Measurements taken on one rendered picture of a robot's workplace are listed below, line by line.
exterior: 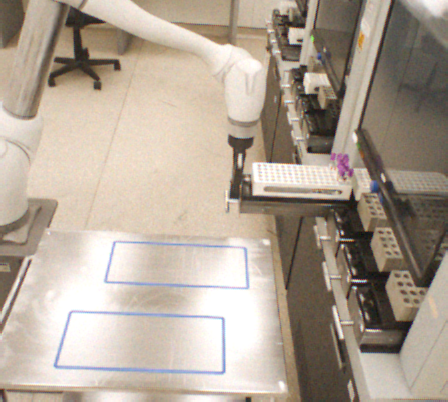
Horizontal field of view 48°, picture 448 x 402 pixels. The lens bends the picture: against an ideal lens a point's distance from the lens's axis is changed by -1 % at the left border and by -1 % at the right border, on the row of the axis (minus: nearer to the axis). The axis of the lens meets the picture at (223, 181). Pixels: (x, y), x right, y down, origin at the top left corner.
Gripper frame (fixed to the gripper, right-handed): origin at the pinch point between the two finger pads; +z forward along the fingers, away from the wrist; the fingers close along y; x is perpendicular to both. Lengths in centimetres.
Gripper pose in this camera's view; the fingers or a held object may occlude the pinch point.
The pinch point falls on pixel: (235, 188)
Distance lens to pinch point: 156.0
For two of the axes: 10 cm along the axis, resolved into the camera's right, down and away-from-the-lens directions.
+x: -10.0, -0.5, -0.6
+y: -0.1, -5.9, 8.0
